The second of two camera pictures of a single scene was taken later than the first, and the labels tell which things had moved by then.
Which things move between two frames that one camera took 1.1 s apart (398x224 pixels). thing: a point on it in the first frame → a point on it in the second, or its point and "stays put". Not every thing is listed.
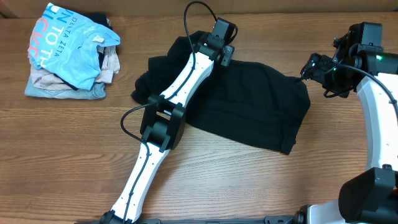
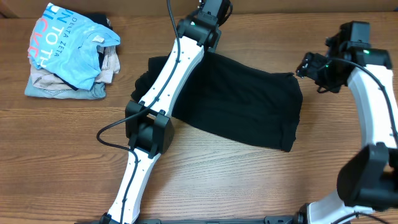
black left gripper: [227, 54] → [216, 5]
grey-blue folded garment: [97, 91] stays put
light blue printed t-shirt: [68, 45] stays put
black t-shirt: [247, 101] stays put
